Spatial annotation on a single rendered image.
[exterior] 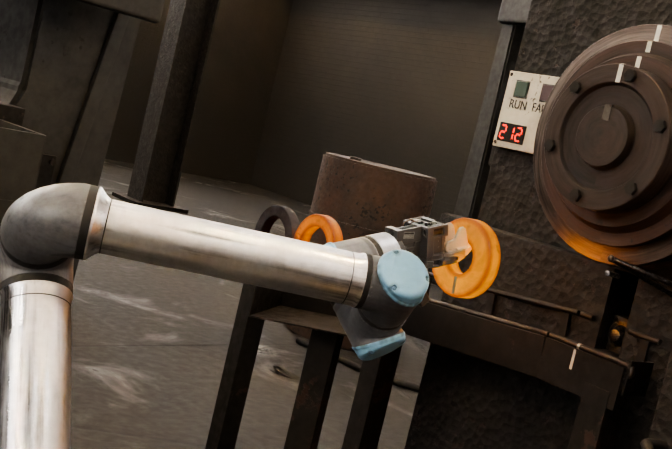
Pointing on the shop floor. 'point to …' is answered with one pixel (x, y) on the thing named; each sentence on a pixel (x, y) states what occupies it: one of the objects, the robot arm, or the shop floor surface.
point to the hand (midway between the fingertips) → (467, 248)
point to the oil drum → (366, 201)
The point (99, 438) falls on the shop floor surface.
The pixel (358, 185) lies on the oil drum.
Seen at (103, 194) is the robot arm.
